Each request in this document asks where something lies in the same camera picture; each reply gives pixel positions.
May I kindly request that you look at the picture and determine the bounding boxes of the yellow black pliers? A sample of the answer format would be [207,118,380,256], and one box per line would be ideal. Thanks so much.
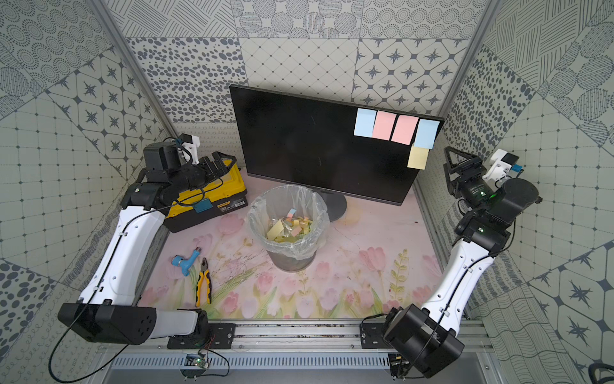
[195,258,212,308]

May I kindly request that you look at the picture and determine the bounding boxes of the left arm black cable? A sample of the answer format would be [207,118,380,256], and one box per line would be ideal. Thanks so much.
[47,210,145,384]

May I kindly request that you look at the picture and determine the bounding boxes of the black computer monitor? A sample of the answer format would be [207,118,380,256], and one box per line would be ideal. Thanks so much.
[230,85,444,206]

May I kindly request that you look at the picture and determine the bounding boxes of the light blue sticky note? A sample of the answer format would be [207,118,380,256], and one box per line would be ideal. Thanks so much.
[353,108,377,138]
[414,118,440,150]

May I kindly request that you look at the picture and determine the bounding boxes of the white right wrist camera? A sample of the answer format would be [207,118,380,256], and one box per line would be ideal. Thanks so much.
[482,149,524,190]

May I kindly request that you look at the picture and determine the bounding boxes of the aluminium mounting rail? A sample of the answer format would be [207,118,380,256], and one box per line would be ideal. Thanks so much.
[125,319,494,354]

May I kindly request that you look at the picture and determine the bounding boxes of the blue handled tool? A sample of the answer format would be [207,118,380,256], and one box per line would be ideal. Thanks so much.
[171,247,201,277]

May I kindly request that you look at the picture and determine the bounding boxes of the yellow sticky note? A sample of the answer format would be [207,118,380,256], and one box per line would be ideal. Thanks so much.
[407,146,430,170]

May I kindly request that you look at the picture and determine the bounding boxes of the grey bin with plastic liner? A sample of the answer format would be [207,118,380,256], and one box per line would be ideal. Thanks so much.
[246,185,330,273]

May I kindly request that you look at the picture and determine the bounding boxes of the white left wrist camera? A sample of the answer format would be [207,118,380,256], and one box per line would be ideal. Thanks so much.
[179,134,201,165]

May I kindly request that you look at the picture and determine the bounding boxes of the pink sticky note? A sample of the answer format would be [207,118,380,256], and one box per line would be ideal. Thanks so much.
[391,115,420,146]
[372,111,397,141]

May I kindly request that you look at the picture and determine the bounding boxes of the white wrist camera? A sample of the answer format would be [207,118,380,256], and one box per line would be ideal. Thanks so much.
[482,149,524,190]
[179,134,201,165]

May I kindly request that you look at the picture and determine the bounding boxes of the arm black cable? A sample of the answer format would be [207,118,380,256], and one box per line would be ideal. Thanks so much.
[47,210,145,384]
[359,258,490,380]

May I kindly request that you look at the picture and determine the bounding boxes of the yellow black toolbox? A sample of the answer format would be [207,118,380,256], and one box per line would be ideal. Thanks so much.
[164,163,247,233]

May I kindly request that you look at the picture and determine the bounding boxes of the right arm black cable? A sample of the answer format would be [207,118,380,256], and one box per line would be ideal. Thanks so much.
[359,258,490,380]

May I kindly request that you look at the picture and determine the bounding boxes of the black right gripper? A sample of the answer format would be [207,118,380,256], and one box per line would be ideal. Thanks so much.
[444,146,494,215]

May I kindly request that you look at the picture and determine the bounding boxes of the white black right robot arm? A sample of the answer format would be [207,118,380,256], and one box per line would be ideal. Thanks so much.
[382,147,542,379]

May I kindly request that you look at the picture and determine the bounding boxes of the floral pink table mat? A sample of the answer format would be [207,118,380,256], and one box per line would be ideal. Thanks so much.
[139,192,442,319]

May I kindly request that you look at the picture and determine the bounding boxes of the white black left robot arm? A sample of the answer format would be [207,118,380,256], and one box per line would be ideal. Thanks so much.
[58,139,237,345]

